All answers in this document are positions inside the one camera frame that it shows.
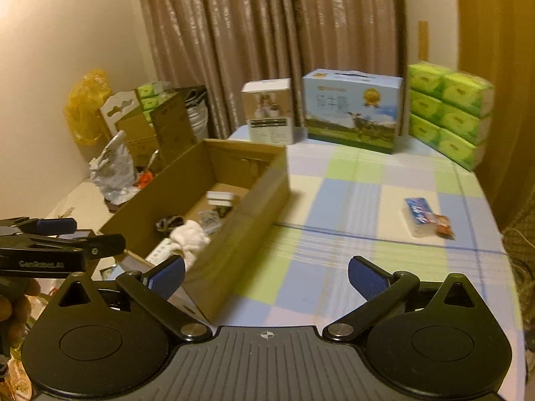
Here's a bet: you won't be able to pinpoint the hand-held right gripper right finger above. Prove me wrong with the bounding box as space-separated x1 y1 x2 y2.
324 256 483 342

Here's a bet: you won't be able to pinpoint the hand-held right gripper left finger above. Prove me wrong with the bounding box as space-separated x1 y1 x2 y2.
52 256 211 342

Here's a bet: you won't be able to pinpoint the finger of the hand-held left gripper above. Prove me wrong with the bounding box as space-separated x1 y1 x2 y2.
0 217 78 237
17 235 126 257

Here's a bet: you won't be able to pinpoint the white sock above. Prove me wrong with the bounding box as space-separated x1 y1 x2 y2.
169 221 211 260

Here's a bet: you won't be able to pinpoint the dark round object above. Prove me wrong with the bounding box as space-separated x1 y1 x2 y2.
155 215 185 232

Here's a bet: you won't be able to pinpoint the white cube box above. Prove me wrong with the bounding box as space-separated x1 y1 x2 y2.
207 191 237 207

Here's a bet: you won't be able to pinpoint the large brown cardboard box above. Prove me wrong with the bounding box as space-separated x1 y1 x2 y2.
99 139 290 322

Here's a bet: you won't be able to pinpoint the person's left hand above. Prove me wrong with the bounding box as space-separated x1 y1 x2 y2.
0 279 41 345

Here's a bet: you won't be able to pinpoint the blue tissue pack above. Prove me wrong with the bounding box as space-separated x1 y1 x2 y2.
403 196 439 239

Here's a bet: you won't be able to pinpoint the silver plastic bag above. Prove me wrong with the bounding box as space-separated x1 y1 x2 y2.
90 130 136 201

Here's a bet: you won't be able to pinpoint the orange snack packet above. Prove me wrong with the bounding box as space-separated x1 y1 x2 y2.
432 214 456 240

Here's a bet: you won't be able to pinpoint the yellow plastic bag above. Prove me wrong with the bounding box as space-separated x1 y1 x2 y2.
65 69 113 147

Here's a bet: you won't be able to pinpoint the small brown cardboard box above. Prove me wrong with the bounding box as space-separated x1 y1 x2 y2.
115 92 197 172

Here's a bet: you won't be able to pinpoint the white cardboard hanger box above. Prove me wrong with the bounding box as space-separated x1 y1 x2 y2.
99 90 140 131

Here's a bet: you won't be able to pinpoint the green tissue packs in box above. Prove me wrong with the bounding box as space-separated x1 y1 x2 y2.
137 81 169 123

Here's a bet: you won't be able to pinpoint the white striped bag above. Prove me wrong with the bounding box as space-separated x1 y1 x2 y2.
186 98 210 143

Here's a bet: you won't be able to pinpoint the blue green carton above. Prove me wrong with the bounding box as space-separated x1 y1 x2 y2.
302 70 404 154

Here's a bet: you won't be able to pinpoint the stack of green tissue packs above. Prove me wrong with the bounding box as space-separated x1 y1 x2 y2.
407 62 495 171

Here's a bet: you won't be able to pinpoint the white product box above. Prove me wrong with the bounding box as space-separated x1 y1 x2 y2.
241 79 293 145

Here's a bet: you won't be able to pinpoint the yellow curtain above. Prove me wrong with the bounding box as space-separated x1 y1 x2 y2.
453 0 535 226

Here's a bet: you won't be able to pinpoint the brown curtain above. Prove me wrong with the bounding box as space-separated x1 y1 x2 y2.
134 0 408 138

